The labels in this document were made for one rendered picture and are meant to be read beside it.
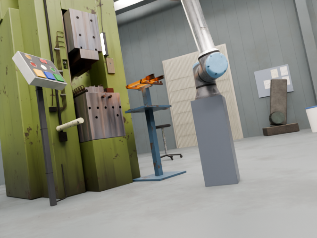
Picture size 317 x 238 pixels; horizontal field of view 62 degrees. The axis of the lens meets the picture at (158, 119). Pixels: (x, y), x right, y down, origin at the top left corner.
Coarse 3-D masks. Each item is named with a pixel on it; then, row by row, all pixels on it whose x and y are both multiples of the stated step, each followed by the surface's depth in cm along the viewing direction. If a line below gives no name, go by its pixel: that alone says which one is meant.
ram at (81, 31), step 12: (72, 12) 254; (84, 12) 264; (72, 24) 252; (84, 24) 262; (96, 24) 271; (72, 36) 252; (84, 36) 259; (96, 36) 269; (72, 48) 253; (84, 48) 257; (96, 48) 266
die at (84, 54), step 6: (72, 54) 264; (78, 54) 255; (84, 54) 256; (90, 54) 260; (96, 54) 265; (72, 60) 265; (78, 60) 258; (84, 60) 261; (90, 60) 264; (96, 60) 267; (72, 66) 272; (78, 66) 275
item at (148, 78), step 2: (152, 74) 250; (146, 76) 254; (148, 76) 255; (150, 76) 252; (152, 76) 251; (154, 76) 250; (144, 78) 257; (146, 78) 254; (148, 78) 255; (150, 78) 252; (152, 78) 251; (142, 80) 259; (144, 80) 258; (146, 80) 259; (134, 82) 268; (136, 82) 266; (138, 82) 264; (130, 84) 272; (132, 84) 270; (134, 84) 268; (136, 84) 268; (126, 86) 277; (130, 86) 274
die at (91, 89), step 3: (84, 87) 250; (87, 87) 251; (90, 87) 253; (93, 87) 256; (96, 87) 258; (99, 87) 260; (102, 87) 263; (90, 90) 253; (93, 90) 255; (96, 90) 257; (99, 90) 260; (102, 90) 262; (75, 93) 264
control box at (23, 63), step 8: (16, 56) 198; (24, 56) 199; (32, 56) 208; (16, 64) 198; (24, 64) 195; (40, 64) 209; (48, 64) 220; (24, 72) 194; (32, 72) 192; (56, 72) 221; (32, 80) 191; (40, 80) 196; (48, 80) 202; (56, 80) 211; (64, 80) 222; (56, 88) 217
